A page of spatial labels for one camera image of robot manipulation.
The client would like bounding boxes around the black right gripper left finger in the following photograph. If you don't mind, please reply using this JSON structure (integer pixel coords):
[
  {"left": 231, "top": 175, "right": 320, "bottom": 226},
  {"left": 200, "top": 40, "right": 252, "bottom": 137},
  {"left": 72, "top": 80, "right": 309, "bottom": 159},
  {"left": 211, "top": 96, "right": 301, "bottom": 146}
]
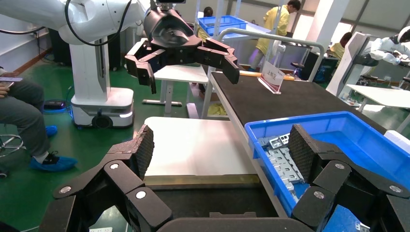
[{"left": 38, "top": 124, "right": 174, "bottom": 232}]

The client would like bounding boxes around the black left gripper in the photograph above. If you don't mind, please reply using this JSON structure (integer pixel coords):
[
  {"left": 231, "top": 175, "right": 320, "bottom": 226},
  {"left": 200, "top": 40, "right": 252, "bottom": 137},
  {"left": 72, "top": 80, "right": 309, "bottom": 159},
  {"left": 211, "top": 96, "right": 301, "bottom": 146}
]
[{"left": 124, "top": 8, "right": 240, "bottom": 94}]

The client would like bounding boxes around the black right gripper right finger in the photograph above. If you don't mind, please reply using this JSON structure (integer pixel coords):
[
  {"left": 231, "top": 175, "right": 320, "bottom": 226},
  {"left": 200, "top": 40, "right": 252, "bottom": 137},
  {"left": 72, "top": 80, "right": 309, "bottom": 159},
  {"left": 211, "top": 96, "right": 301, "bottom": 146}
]
[{"left": 287, "top": 124, "right": 410, "bottom": 232}]

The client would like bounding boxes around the white desk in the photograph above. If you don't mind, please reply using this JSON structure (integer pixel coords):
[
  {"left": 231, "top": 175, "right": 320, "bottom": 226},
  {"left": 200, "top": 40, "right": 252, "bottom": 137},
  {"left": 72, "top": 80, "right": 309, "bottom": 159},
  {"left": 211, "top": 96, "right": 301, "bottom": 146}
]
[{"left": 142, "top": 65, "right": 209, "bottom": 117}]

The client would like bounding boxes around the flat perforated metal plate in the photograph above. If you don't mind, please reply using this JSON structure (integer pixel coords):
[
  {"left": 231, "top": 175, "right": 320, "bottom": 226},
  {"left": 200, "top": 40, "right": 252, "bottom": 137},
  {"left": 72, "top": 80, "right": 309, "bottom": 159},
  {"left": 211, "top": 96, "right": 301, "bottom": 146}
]
[
  {"left": 275, "top": 147, "right": 305, "bottom": 184},
  {"left": 263, "top": 148, "right": 295, "bottom": 193}
]

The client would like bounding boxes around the black table mat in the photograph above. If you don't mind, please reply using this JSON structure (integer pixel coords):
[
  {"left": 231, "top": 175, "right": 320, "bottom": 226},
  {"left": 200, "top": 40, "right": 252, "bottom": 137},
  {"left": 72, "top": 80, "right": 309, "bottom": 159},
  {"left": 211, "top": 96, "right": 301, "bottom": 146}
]
[{"left": 211, "top": 72, "right": 388, "bottom": 135}]

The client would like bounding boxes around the dark haired person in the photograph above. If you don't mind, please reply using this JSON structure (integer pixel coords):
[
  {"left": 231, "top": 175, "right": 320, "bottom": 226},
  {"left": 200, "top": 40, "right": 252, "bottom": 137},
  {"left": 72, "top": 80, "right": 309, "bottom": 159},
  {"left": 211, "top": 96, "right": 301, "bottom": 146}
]
[{"left": 196, "top": 6, "right": 214, "bottom": 44}]

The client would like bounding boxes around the yellow cloth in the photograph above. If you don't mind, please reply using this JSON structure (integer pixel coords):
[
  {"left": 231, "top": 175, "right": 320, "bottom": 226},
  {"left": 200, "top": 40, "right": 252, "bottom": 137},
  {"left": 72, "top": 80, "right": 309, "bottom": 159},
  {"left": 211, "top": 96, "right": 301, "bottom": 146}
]
[{"left": 207, "top": 103, "right": 228, "bottom": 117}]

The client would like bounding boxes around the blue background crate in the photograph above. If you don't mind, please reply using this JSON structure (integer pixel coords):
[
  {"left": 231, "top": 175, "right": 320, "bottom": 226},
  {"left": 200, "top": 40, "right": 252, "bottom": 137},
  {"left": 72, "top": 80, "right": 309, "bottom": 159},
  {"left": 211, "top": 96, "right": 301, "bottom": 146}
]
[{"left": 197, "top": 15, "right": 248, "bottom": 36}]

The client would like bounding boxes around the blue plastic bin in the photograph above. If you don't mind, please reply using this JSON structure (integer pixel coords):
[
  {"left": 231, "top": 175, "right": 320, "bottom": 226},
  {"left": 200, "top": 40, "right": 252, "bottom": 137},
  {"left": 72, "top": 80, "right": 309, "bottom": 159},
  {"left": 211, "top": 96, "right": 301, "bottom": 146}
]
[{"left": 244, "top": 111, "right": 410, "bottom": 232}]

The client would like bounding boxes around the wooden edge strip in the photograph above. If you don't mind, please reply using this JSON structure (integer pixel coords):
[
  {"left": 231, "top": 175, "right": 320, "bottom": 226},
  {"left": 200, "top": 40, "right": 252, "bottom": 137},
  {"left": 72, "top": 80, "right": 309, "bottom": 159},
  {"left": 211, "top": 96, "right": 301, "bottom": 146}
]
[{"left": 238, "top": 70, "right": 295, "bottom": 81}]

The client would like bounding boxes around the red white acrylic sign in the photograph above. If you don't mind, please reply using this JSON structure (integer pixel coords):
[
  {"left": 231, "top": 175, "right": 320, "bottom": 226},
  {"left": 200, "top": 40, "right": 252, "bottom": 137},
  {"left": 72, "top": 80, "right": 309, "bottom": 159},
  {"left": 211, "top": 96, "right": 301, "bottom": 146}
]
[{"left": 258, "top": 60, "right": 286, "bottom": 95}]

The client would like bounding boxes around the white tubular railing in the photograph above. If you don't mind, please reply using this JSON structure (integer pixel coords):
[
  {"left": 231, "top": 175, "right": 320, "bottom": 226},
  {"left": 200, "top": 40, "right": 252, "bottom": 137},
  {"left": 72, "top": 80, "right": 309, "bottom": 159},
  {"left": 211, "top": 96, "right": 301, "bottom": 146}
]
[{"left": 216, "top": 28, "right": 326, "bottom": 82}]

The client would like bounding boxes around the white robot column with base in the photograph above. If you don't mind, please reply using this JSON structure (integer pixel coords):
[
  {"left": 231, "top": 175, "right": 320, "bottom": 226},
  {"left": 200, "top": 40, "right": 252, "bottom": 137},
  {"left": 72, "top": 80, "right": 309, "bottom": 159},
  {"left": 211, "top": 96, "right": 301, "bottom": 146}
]
[{"left": 69, "top": 40, "right": 135, "bottom": 130}]

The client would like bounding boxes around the white foam block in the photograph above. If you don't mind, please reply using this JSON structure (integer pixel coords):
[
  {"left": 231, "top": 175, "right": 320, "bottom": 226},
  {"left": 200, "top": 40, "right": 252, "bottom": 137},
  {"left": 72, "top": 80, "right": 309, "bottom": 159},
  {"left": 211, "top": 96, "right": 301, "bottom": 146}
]
[{"left": 384, "top": 130, "right": 410, "bottom": 148}]

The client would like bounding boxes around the white background table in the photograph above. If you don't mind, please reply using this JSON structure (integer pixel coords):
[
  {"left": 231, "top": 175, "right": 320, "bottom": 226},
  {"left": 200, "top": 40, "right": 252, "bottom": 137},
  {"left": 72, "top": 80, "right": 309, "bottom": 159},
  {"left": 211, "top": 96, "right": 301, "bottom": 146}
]
[{"left": 347, "top": 84, "right": 410, "bottom": 133}]

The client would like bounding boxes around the standing person in yellow coat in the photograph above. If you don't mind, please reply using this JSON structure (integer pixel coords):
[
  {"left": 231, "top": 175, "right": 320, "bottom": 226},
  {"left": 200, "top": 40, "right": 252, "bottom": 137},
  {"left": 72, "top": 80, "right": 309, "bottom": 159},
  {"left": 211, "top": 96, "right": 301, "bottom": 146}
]
[{"left": 249, "top": 0, "right": 302, "bottom": 72}]

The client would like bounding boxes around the black floor device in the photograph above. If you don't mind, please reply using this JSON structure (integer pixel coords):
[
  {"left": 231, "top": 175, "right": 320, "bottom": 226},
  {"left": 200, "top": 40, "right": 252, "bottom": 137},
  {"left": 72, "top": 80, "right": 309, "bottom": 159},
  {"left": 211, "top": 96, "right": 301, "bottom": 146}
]
[{"left": 43, "top": 100, "right": 67, "bottom": 113}]

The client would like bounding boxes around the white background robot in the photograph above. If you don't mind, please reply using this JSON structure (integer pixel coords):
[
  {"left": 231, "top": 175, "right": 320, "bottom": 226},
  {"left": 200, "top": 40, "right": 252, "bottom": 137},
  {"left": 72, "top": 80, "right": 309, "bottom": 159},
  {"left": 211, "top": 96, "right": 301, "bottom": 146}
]
[{"left": 326, "top": 26, "right": 410, "bottom": 97}]

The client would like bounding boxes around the seated person in yellow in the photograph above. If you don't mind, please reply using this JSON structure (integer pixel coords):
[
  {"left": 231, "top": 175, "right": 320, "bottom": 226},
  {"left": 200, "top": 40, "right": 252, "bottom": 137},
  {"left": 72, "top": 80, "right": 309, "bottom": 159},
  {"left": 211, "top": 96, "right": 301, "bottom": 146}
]
[{"left": 330, "top": 32, "right": 353, "bottom": 61}]

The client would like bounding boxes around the black cabinet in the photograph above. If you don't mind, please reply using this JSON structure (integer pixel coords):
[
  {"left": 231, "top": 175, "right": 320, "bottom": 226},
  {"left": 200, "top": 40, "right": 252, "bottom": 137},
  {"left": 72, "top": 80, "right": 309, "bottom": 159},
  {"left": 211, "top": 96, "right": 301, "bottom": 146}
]
[{"left": 48, "top": 28, "right": 73, "bottom": 66}]

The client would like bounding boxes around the seated person in grey trousers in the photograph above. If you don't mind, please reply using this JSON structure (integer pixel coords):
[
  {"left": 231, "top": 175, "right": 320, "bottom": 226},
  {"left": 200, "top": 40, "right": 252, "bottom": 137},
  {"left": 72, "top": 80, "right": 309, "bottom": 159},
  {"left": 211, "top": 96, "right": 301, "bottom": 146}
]
[{"left": 0, "top": 66, "right": 78, "bottom": 173}]

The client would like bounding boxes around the smartphone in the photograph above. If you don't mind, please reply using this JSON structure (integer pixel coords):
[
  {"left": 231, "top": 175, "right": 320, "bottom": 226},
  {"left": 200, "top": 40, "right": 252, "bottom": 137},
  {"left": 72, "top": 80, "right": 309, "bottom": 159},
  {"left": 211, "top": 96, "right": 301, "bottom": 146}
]
[{"left": 0, "top": 76, "right": 24, "bottom": 88}]

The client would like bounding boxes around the windowed metal bracket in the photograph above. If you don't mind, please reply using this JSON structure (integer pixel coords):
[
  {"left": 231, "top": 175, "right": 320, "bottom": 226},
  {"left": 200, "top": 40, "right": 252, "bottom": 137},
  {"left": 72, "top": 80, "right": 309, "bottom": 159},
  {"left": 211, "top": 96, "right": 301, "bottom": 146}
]
[{"left": 268, "top": 133, "right": 291, "bottom": 149}]

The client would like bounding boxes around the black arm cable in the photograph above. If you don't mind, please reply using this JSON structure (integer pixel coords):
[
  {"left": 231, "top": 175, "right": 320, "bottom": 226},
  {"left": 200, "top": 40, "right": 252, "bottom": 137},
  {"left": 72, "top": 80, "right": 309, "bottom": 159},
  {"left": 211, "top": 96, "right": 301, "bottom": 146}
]
[{"left": 64, "top": 0, "right": 133, "bottom": 47}]

